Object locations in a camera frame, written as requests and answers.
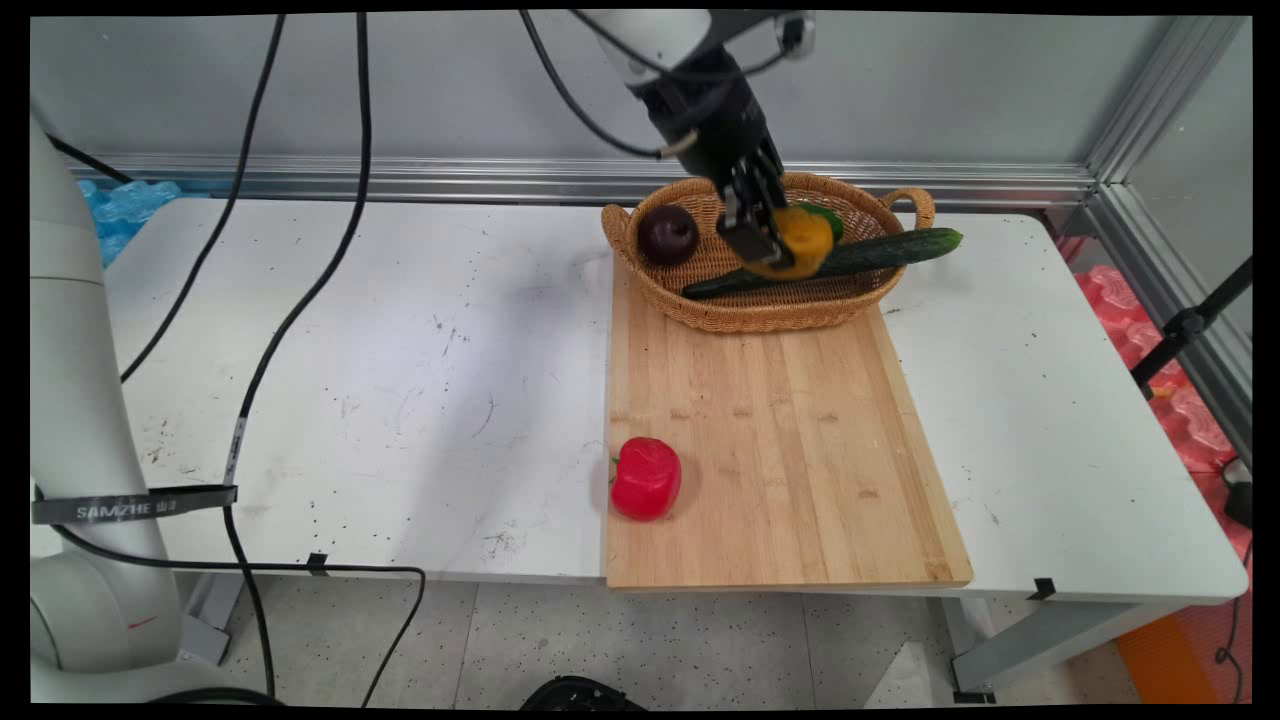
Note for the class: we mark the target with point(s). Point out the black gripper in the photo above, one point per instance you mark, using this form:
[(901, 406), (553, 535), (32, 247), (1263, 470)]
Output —
[(710, 115)]

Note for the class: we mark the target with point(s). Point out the yellow bell pepper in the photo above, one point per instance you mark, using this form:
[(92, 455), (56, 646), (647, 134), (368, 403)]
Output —
[(803, 245)]

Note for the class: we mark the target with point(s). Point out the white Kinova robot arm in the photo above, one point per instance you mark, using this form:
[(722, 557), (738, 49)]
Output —
[(90, 400)]

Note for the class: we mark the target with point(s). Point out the green bell pepper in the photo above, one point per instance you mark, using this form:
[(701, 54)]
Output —
[(830, 220)]

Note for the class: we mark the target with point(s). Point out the dark purple plum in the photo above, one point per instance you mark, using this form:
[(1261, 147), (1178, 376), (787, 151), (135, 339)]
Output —
[(668, 235)]

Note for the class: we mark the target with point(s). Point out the long dark green cucumber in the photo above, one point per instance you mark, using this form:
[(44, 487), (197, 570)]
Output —
[(890, 250)]

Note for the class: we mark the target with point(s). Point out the wooden cutting board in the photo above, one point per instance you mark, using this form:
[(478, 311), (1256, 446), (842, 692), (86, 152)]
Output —
[(800, 450)]

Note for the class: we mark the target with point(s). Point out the red bell pepper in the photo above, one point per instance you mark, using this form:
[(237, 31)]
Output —
[(646, 480)]

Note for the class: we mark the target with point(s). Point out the black tripod stand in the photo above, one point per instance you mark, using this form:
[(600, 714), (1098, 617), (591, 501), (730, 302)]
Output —
[(1185, 325)]

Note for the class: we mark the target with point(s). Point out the black tape clip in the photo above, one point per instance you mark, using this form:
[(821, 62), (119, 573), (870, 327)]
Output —
[(317, 563), (1042, 589)]

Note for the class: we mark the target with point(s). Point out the red foam mat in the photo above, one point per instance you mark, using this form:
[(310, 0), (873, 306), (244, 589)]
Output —
[(1190, 420)]

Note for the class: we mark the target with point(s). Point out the grey angled table leg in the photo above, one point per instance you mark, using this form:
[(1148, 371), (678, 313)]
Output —
[(1040, 645)]

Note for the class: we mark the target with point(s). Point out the black round floor object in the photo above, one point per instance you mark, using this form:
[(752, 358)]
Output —
[(580, 695)]

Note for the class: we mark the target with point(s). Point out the black power adapter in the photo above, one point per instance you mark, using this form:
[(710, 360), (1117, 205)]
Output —
[(1238, 498)]

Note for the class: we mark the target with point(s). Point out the blue foam mat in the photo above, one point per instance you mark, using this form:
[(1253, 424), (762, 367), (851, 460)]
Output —
[(125, 210)]

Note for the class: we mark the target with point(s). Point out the grey straight table leg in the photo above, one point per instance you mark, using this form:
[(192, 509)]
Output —
[(205, 620)]

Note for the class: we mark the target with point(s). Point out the long aluminium frame rail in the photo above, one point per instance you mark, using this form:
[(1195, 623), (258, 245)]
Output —
[(500, 180)]

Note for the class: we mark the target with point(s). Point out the aluminium frame corner post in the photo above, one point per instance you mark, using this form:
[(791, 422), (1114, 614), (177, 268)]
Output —
[(1165, 95)]

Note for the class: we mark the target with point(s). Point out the short aluminium frame rail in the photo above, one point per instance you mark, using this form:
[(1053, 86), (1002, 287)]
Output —
[(1180, 290)]

